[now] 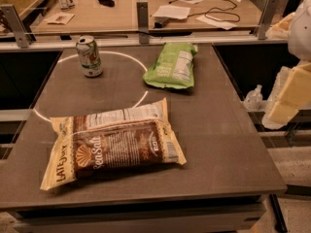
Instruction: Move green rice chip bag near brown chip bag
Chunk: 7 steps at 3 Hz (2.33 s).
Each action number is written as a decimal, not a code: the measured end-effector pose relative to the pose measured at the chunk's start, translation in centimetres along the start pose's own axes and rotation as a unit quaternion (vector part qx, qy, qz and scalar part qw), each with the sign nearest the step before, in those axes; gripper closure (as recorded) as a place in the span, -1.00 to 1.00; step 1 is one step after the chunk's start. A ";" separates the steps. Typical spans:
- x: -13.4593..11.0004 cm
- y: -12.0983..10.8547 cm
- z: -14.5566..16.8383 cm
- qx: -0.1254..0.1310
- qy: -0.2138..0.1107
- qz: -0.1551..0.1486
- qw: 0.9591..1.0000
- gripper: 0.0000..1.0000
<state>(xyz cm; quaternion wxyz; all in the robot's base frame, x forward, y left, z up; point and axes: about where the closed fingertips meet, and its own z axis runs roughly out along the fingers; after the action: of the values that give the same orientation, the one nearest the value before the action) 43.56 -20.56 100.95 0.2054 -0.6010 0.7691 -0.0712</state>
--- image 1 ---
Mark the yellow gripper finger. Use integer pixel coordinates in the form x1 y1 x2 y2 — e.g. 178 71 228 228
267 61 311 125

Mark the green rice chip bag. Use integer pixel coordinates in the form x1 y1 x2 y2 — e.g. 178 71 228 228
143 43 198 89

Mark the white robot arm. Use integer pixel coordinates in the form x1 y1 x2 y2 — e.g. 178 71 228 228
261 0 311 129

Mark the brown sea salt chip bag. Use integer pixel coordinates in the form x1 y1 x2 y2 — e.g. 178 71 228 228
41 99 186 190

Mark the clear sanitizer bottle left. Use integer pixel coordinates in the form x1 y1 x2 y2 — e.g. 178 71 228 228
243 84 262 111

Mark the white paper sheet right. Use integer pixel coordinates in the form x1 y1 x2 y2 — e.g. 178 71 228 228
197 16 235 30

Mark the white paper sheet centre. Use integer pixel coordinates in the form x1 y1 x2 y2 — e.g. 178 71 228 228
153 5 190 19

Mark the green white soda can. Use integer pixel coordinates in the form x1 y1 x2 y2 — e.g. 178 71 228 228
76 35 103 78

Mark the black computer mouse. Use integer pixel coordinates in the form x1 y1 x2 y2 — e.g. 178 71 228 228
98 0 115 7

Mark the wooden background desk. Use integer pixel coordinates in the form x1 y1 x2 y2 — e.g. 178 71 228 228
33 0 261 35

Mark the small paper card left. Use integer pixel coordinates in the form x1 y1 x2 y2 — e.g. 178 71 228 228
45 12 75 25

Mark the metal bracket right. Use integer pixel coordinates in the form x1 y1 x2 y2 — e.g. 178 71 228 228
256 0 279 40

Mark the metal bracket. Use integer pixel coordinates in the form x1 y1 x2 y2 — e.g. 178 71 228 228
1 4 32 49
256 0 279 40
136 1 149 44

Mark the black cable on desk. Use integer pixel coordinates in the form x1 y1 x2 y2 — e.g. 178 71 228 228
168 0 241 23

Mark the metal bracket centre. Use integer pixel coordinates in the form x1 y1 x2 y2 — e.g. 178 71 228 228
136 1 149 44

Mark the metal bracket left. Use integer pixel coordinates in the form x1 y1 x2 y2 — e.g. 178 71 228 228
1 4 32 49

